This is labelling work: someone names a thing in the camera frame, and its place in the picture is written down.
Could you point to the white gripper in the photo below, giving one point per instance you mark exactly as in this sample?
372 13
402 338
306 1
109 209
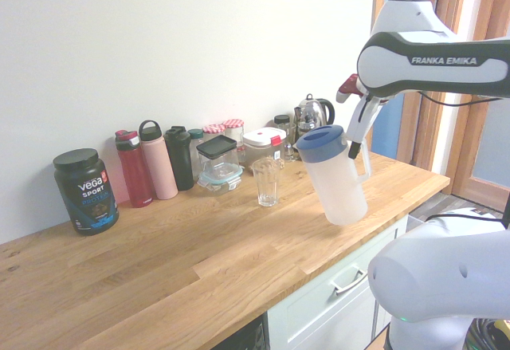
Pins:
373 108

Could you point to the translucent pitcher with blue lid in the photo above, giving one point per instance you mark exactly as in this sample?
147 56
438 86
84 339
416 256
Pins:
338 182

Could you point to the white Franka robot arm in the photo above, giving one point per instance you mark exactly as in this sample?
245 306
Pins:
438 75

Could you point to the pink water bottle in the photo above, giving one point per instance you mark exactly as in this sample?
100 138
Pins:
159 166

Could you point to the red water bottle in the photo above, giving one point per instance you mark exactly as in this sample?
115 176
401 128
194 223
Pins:
135 174

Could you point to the stainless steel electric kettle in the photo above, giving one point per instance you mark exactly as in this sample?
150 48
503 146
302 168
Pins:
320 111

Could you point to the glass French press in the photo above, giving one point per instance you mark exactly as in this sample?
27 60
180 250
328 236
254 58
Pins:
304 120

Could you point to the jar with black lid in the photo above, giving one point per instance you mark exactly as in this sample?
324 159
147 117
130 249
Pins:
281 120

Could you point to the cereal container with white lid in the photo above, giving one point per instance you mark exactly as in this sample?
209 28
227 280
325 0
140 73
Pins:
263 142

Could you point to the clear glass tumbler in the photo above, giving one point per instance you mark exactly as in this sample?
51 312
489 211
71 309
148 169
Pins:
267 186

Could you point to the jar with red checkered lid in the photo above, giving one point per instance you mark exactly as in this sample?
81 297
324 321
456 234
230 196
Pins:
234 124
213 130

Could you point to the clear container with black lid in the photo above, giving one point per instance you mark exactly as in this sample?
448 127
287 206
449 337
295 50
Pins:
218 154

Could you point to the glass container with teal lid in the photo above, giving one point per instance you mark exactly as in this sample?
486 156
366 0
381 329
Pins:
221 178

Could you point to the glass jar with teal lid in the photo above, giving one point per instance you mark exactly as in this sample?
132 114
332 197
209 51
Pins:
195 142

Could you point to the white cabinet drawer front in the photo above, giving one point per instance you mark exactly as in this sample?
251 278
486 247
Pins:
318 310

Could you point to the black shaker bottle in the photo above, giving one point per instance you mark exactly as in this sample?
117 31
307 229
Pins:
180 162

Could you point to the black dishwasher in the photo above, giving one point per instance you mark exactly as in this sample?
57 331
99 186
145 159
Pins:
247 338

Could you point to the black Vega protein tub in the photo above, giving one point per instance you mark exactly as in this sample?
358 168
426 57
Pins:
89 198

